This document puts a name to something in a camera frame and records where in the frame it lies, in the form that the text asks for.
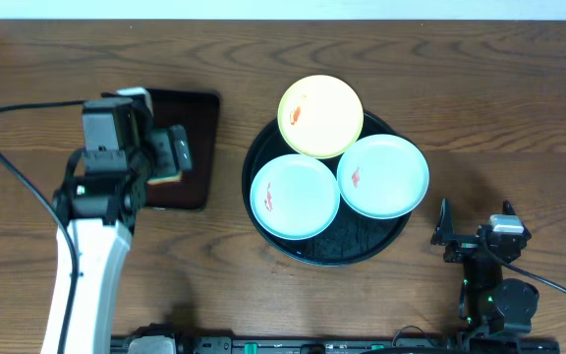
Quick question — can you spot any light green plate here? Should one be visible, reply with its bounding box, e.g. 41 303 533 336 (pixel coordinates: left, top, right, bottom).
249 154 341 241
336 134 430 219

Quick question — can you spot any yellow plate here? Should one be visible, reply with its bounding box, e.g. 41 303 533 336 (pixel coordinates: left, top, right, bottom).
277 75 364 159

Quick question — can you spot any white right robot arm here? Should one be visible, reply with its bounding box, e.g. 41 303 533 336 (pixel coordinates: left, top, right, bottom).
430 199 539 352

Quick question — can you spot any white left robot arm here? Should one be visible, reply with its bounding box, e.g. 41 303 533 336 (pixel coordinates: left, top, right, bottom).
41 125 192 353

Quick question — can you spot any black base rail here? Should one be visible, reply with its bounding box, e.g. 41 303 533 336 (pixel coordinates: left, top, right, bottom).
109 324 560 354

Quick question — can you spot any black round tray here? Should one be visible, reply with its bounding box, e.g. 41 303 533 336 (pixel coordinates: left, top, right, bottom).
242 120 411 266

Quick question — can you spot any black rectangular tray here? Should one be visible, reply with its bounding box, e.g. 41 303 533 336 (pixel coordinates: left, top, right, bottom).
146 88 220 210

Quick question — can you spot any green yellow sponge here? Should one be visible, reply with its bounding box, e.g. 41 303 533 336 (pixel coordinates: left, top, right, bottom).
147 171 183 186

